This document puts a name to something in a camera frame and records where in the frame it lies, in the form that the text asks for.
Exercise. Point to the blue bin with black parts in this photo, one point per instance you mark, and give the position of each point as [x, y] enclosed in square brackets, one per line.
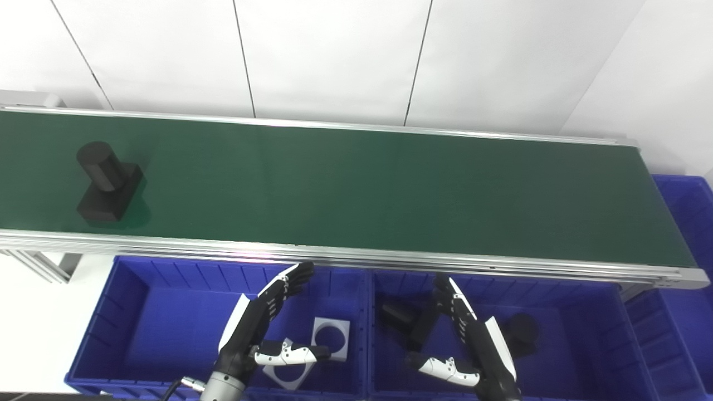
[579, 345]

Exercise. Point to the black cylinder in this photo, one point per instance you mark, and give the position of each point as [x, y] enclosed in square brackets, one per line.
[522, 334]
[404, 320]
[106, 189]

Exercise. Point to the blue bin with white parts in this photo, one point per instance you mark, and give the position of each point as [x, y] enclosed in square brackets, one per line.
[172, 328]

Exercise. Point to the grey conveyor end housing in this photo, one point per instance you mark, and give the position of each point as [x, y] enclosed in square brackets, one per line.
[33, 99]

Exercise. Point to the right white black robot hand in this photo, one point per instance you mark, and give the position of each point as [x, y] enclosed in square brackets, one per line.
[493, 356]

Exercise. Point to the empty blue bin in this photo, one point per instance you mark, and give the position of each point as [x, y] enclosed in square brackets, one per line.
[688, 312]

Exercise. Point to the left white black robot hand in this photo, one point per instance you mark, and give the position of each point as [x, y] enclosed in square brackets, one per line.
[245, 328]

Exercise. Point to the white square plate with hole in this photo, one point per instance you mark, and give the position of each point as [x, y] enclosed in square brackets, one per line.
[303, 372]
[318, 324]

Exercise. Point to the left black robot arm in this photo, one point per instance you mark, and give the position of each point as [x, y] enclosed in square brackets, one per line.
[223, 389]

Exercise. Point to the aluminium conveyor support leg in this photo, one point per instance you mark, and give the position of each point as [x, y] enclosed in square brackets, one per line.
[39, 266]

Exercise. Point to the green conveyor belt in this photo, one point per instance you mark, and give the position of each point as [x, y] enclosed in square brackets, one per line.
[334, 257]
[362, 189]

